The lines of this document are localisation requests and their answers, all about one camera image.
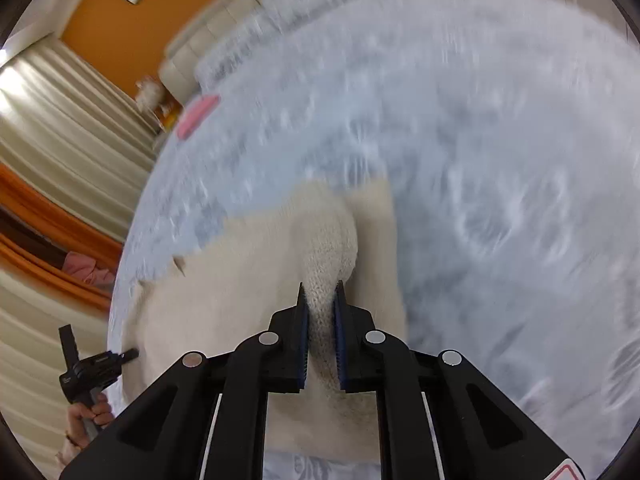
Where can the light blue patterned bedspread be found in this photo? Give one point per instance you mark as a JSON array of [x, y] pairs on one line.
[[450, 160]]

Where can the orange curtain band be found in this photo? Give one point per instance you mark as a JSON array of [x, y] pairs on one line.
[[45, 240]]

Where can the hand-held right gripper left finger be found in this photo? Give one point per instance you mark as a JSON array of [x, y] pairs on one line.
[[301, 340]]

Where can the beige curtain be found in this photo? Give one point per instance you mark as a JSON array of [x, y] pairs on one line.
[[65, 120]]

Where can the pink clothing pile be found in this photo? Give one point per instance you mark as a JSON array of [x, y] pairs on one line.
[[87, 267]]

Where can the person's left hand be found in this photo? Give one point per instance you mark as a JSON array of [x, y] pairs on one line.
[[92, 412]]

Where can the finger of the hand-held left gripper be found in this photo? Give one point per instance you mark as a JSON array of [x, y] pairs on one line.
[[131, 354]]

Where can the pink cloth item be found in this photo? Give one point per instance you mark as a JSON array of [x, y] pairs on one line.
[[196, 112]]

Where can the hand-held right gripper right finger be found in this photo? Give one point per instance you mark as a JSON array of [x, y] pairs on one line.
[[339, 345]]

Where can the cream tufted headboard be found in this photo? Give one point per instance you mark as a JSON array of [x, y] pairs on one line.
[[220, 25]]

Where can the cream knitted sweater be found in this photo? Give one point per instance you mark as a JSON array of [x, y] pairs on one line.
[[225, 310]]

